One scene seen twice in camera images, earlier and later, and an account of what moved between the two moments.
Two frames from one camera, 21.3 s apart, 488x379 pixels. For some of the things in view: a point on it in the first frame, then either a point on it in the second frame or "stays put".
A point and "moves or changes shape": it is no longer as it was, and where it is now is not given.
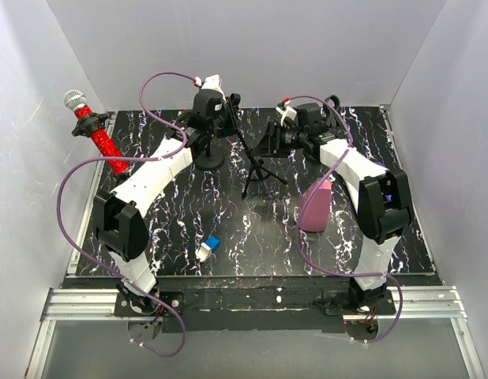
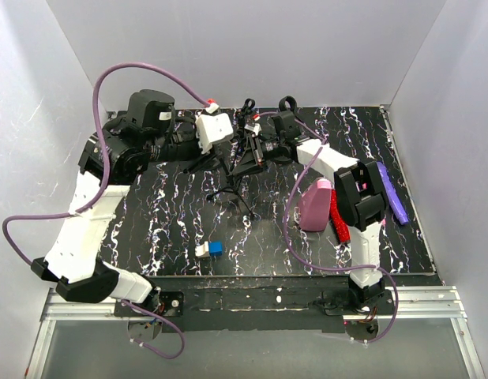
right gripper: (266, 147) -> (252, 159)
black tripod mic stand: (255, 170) -> (246, 109)
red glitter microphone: (76, 100) -> (342, 227)
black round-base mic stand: (332, 116) moves or changes shape
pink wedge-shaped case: (317, 212) stays put
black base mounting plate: (251, 304) stays put
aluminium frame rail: (441, 302) stays put
